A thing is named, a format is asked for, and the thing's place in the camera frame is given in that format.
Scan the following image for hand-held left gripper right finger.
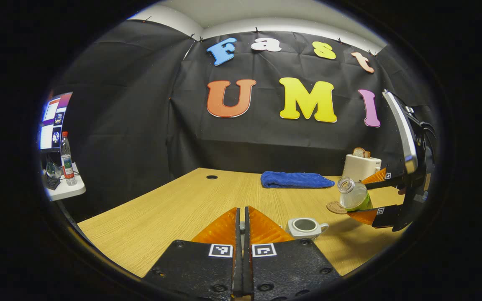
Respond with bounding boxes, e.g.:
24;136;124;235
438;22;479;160
243;206;342;300

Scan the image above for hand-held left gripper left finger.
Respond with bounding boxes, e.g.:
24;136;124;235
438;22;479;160
143;207;242;300

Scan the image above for clear green-label water bottle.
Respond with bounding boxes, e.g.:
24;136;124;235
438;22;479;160
337;177;373;211

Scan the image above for round brown coaster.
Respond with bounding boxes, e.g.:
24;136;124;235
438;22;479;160
326;201;350;215

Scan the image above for white ceramic teacup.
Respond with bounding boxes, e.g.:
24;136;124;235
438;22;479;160
286;217;330;240

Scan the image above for red-cap plastic bottle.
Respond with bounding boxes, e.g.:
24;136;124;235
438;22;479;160
60;131;77;186

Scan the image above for white toaster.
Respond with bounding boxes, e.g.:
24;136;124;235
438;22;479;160
342;154;382;182

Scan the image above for blue towel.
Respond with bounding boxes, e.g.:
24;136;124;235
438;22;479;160
260;171;335;189

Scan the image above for black backdrop cloth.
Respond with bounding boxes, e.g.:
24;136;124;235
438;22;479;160
42;19;438;222

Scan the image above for white side table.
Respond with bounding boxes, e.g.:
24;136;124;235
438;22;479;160
42;163;87;202

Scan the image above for computer monitor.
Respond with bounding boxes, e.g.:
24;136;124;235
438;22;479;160
39;92;73;151

